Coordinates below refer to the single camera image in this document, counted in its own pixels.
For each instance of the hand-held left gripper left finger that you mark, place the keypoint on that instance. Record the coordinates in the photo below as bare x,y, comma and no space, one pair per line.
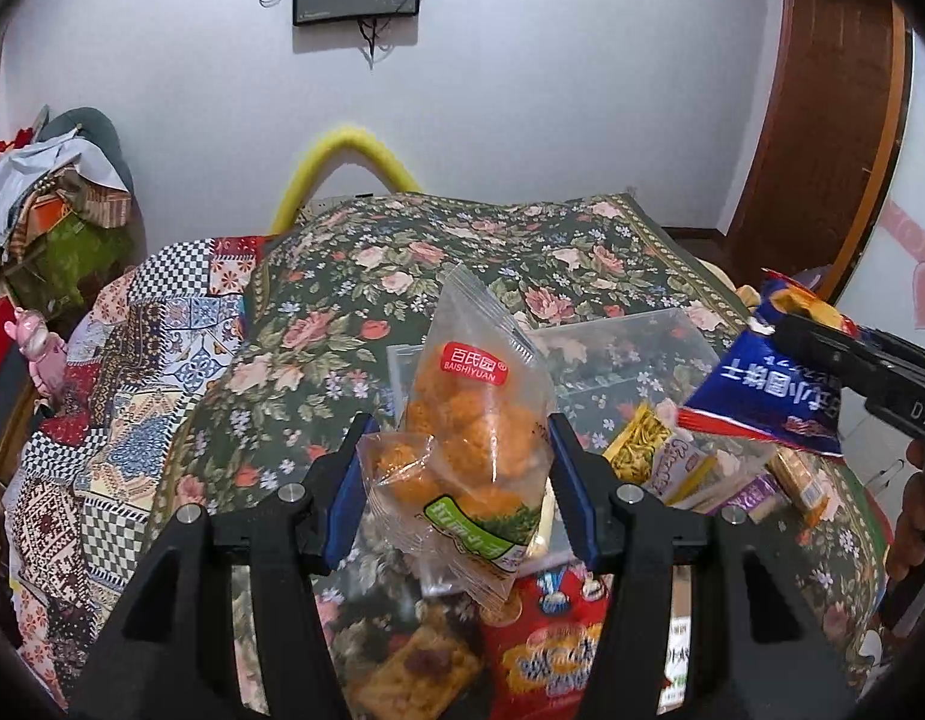
347,499

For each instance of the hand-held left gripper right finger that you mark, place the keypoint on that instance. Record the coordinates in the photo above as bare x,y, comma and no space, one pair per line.
572,499

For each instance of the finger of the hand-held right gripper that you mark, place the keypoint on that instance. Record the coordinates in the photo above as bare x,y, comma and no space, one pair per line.
830,345

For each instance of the blue snack packet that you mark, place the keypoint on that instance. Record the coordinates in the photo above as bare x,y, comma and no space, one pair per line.
762,390

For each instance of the clear packet of orange balls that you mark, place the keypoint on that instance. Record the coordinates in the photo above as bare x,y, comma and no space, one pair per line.
462,405

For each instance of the clear plastic box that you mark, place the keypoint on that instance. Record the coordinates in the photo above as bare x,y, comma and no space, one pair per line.
620,360

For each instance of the person's right hand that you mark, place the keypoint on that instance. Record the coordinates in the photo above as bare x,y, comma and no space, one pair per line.
916,532

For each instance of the yellow snack packet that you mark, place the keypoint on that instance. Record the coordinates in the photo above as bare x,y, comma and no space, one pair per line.
635,442

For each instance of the white snack packet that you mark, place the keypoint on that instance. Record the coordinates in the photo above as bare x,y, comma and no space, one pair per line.
683,469

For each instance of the white panel with pink hearts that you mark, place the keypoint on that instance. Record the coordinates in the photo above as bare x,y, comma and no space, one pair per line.
901,240

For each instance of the orange biscuit packet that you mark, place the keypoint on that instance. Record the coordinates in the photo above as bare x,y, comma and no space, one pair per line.
803,484

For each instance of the red snack packet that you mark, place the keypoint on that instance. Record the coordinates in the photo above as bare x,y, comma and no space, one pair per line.
552,664

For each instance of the purple snack packet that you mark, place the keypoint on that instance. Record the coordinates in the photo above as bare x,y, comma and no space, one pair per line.
755,499

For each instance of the brown cake packet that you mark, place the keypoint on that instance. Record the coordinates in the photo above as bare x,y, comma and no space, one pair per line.
410,671

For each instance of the white green packet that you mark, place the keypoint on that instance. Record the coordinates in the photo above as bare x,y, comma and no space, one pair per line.
676,664

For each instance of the floral blanket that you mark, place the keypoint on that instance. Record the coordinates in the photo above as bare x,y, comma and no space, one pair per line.
319,292

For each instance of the wooden door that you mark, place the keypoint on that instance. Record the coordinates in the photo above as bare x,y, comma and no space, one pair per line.
822,127

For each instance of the patchwork quilt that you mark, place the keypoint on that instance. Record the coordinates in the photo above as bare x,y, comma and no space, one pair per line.
132,420

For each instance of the pink toy figure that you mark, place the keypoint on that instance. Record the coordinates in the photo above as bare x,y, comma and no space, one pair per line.
36,349

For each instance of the yellow foam tube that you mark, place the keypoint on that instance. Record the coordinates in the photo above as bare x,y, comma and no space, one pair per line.
350,139

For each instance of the red box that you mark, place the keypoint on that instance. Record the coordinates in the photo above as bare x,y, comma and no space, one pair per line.
1,360

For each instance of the pile of clothes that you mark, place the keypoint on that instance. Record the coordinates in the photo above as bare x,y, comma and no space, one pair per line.
53,195

